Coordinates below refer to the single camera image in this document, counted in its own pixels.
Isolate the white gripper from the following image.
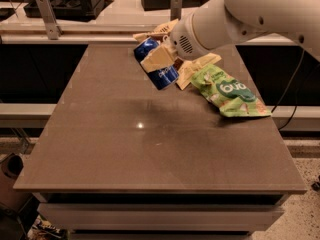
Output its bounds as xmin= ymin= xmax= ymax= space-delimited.
xmin=140 ymin=11 xmax=219 ymax=73

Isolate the blue pepsi can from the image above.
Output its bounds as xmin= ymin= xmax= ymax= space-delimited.
xmin=134 ymin=37 xmax=179 ymax=90

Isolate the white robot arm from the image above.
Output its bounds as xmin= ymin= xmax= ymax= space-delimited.
xmin=142 ymin=0 xmax=320 ymax=72

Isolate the brown sea salt chip bag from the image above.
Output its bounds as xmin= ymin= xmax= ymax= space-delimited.
xmin=133 ymin=19 xmax=221 ymax=90

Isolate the black equipment box left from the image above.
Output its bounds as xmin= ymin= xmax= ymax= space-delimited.
xmin=23 ymin=0 xmax=114 ymax=22

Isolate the green snack bag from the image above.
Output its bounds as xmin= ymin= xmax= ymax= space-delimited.
xmin=191 ymin=64 xmax=271 ymax=117

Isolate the grey table with drawers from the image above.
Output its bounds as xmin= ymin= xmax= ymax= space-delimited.
xmin=15 ymin=44 xmax=306 ymax=240

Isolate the brown bin lower left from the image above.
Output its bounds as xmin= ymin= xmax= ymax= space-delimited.
xmin=0 ymin=152 xmax=41 ymax=240

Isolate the middle metal rail bracket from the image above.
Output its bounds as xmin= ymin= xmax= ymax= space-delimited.
xmin=170 ymin=0 xmax=183 ymax=20

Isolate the metal rail bracket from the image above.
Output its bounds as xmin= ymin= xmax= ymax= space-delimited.
xmin=35 ymin=0 xmax=62 ymax=40
xmin=170 ymin=0 xmax=183 ymax=20

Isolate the left metal rail bracket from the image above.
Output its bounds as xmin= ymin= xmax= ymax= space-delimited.
xmin=35 ymin=0 xmax=62 ymax=40

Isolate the black cable right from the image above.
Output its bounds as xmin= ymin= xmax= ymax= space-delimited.
xmin=270 ymin=48 xmax=306 ymax=132

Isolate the horizontal metal rail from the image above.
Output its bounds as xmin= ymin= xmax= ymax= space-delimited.
xmin=0 ymin=33 xmax=298 ymax=47

